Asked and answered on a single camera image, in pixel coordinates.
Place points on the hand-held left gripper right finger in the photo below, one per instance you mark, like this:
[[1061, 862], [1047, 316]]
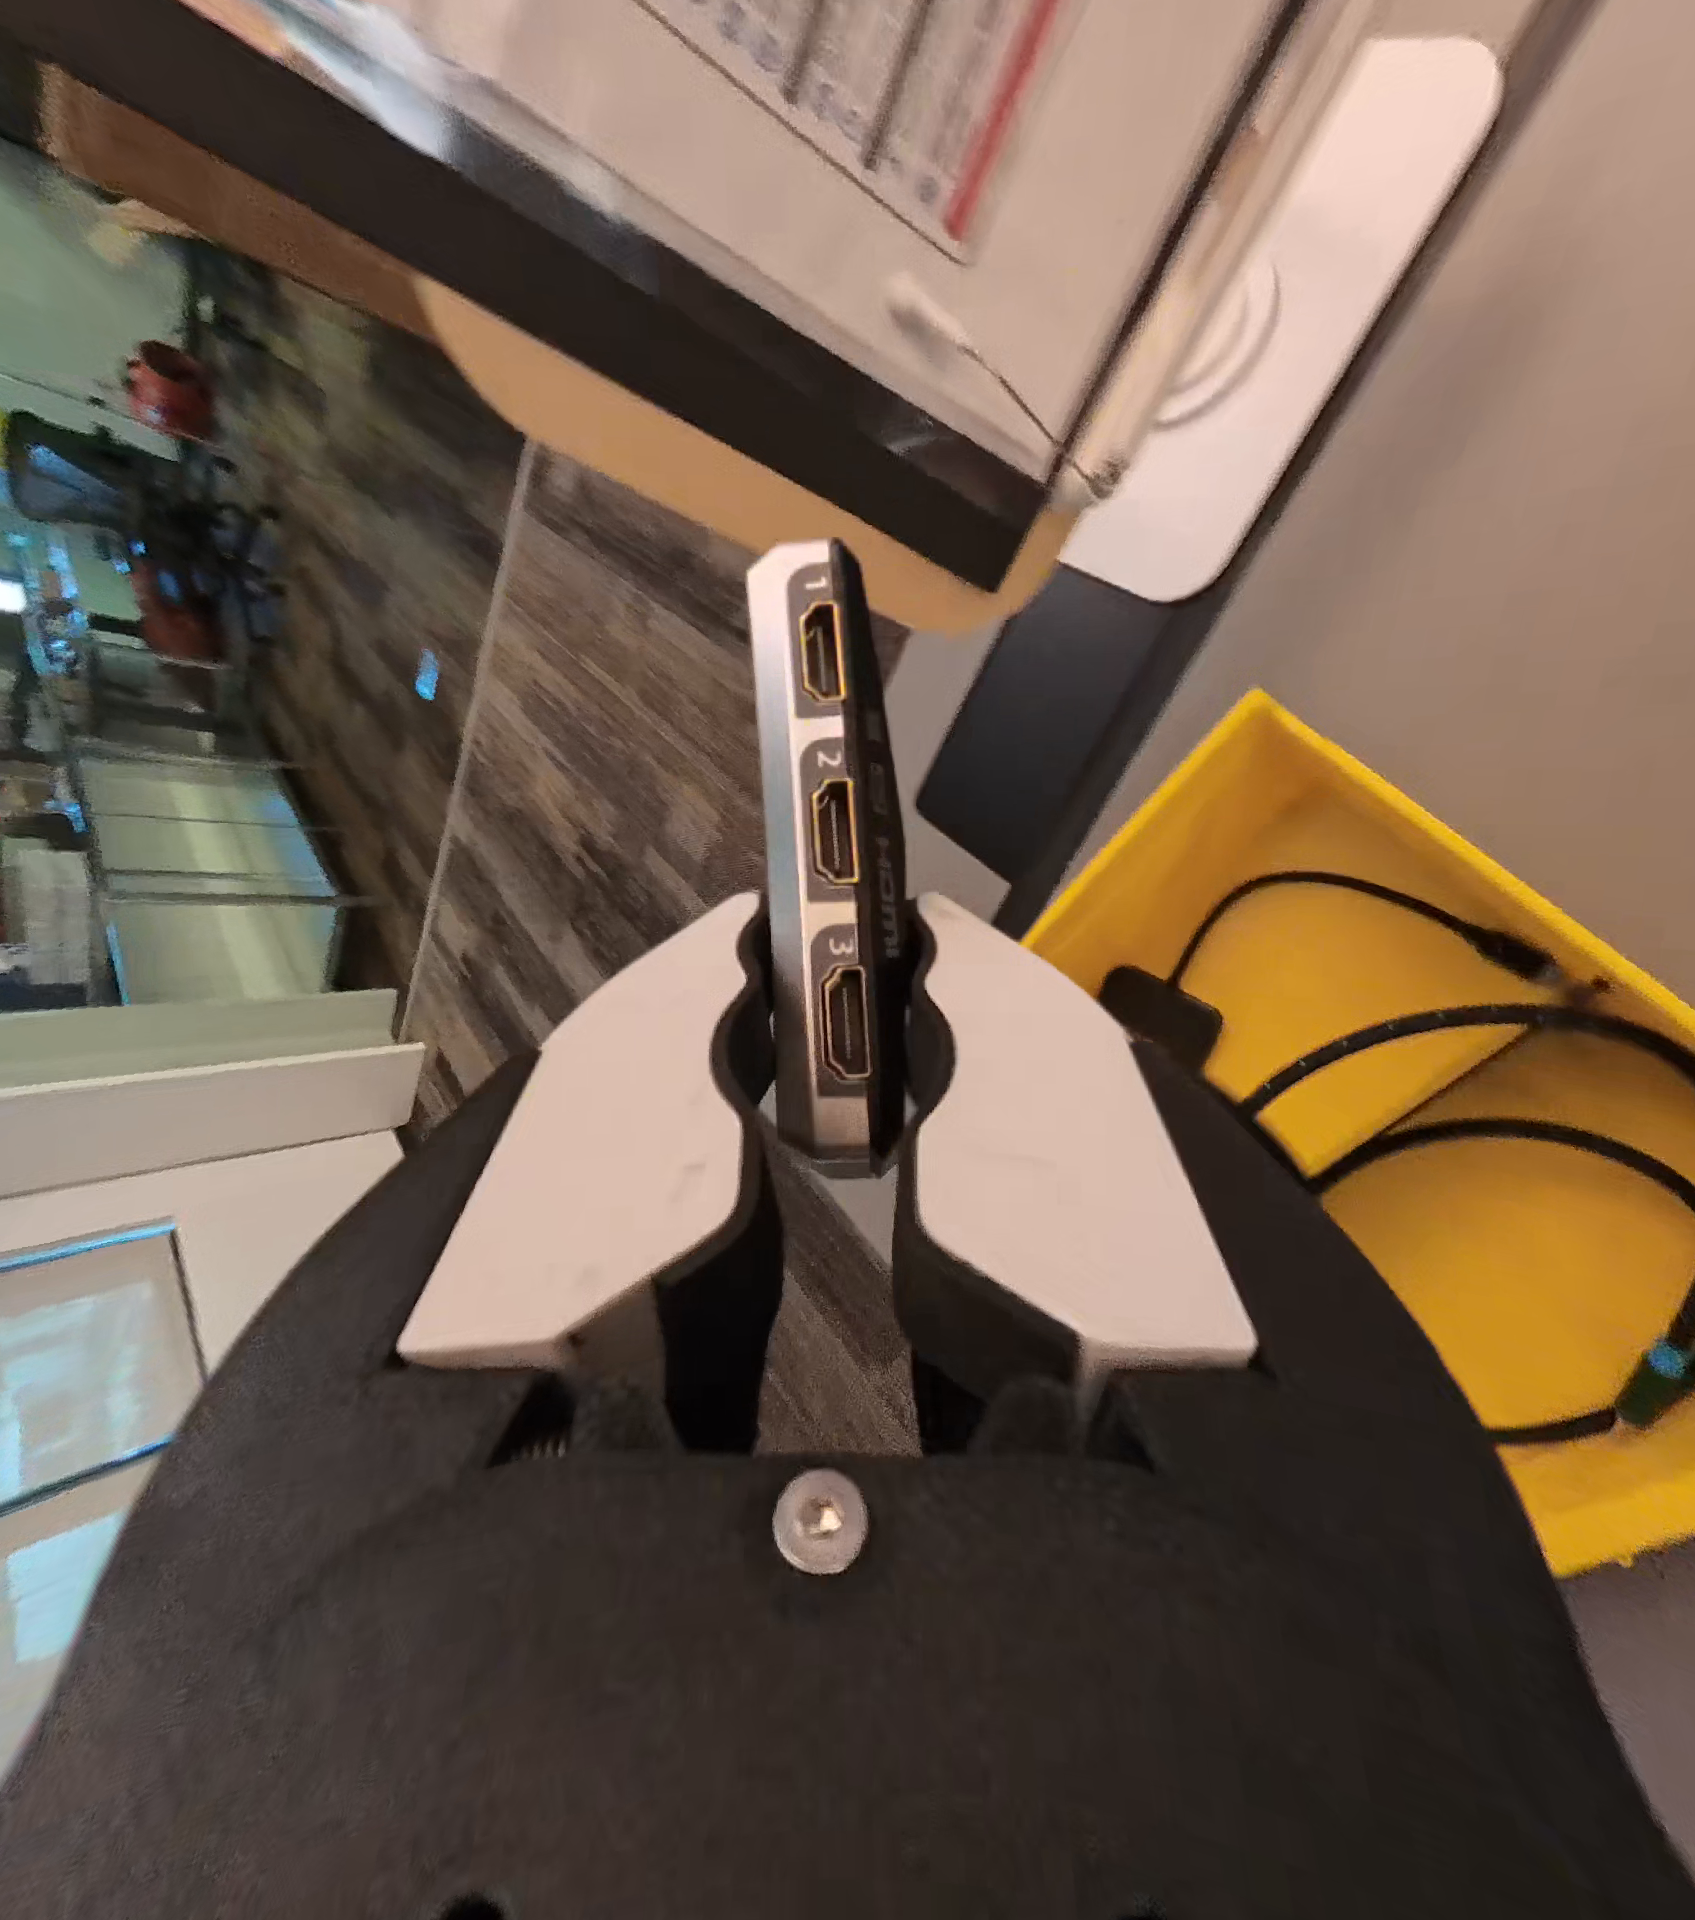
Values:
[[1073, 1185]]

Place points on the white sign stand base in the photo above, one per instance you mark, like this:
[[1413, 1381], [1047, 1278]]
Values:
[[1283, 374]]

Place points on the background shelf clutter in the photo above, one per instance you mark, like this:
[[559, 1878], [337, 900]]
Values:
[[83, 631]]

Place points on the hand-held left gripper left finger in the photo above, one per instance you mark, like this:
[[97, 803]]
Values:
[[593, 1185]]

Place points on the yellow plastic bin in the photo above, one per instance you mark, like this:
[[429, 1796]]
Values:
[[1463, 1275]]

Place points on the hdmi switch box with button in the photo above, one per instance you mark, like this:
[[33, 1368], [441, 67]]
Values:
[[849, 840]]

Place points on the white framed window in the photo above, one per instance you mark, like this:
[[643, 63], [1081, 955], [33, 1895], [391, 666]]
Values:
[[37, 1350]]

